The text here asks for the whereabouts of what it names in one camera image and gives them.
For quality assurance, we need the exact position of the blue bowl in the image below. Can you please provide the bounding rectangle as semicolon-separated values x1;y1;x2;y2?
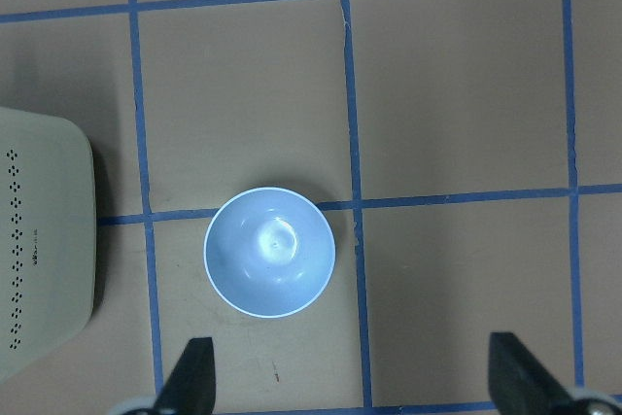
203;187;336;319

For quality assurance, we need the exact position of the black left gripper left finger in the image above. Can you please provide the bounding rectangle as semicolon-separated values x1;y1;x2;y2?
153;337;216;414

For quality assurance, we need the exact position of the white silver toaster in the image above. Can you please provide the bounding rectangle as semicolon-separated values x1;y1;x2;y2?
1;108;96;380

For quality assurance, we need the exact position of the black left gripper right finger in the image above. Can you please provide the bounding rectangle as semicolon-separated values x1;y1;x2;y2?
488;331;574;415

